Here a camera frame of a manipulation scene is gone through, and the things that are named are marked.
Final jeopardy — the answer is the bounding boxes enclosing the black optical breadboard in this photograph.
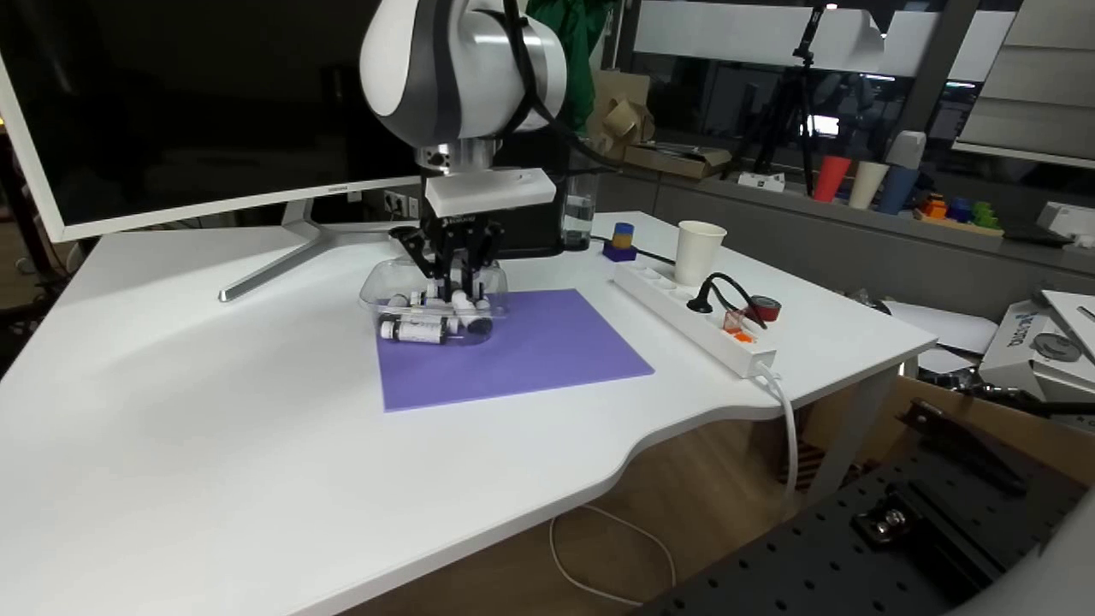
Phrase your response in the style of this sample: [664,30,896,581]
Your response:
[642,447,1095,616]

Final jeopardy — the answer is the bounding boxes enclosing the cardboard box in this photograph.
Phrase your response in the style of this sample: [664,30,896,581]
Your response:
[584,64,660,153]

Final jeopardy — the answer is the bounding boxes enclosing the black tripod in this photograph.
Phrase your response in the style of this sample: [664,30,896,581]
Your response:
[784,0,850,198]

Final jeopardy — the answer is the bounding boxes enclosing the clear plastic container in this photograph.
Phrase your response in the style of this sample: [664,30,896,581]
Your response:
[358,253,514,320]

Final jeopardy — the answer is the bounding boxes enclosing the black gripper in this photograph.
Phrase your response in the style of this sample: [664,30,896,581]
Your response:
[389,211,508,314]

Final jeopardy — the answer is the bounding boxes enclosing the colourful toy pile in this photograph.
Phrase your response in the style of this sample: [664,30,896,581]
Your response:
[915,189,1009,231]

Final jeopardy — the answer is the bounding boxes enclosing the white power strip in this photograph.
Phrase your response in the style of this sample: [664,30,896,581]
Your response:
[606,265,779,381]

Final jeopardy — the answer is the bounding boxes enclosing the black box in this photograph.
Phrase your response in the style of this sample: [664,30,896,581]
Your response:
[495,203,567,259]

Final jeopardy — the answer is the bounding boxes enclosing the white plastic cup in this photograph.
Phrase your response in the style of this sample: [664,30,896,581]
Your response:
[844,157,894,211]

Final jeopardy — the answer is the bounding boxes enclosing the purple paper mat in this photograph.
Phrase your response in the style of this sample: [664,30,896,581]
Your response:
[373,286,657,413]

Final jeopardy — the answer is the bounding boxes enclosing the white monitor stand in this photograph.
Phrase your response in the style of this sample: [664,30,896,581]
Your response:
[216,203,396,307]

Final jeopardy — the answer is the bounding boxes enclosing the green cloth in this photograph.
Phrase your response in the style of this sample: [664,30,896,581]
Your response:
[526,0,618,129]

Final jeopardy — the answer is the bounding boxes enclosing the white wrist mount plate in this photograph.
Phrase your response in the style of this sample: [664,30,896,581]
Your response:
[421,163,560,223]

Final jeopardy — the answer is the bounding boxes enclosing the red plug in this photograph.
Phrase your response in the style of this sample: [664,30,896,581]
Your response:
[745,291,787,328]

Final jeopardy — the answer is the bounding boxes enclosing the white grey device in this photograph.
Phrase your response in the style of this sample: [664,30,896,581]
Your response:
[975,283,1095,404]

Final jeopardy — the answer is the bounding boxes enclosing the blue plastic cup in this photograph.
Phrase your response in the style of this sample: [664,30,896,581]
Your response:
[873,163,923,220]

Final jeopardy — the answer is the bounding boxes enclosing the white paper cup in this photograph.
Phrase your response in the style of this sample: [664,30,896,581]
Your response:
[670,220,733,291]

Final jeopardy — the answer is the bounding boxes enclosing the red plastic cup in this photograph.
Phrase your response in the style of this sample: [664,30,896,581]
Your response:
[810,149,857,210]

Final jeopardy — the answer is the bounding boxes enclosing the black plug with cable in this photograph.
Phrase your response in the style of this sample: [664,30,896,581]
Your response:
[684,269,760,326]

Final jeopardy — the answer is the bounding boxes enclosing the white paint tube black cap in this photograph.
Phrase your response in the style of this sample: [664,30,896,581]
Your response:
[447,291,495,342]
[376,311,455,350]

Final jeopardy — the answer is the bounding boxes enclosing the blue yellow red toy block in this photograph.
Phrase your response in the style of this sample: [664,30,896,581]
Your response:
[601,220,642,265]

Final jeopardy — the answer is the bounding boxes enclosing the clear drinking glass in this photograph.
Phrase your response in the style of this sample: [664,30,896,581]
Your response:
[559,173,599,250]

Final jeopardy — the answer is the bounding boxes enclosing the white power strip cable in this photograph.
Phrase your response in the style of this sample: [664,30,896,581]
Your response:
[543,367,803,608]

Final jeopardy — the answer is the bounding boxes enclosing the white framed monitor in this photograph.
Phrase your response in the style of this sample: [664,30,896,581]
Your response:
[0,0,435,247]

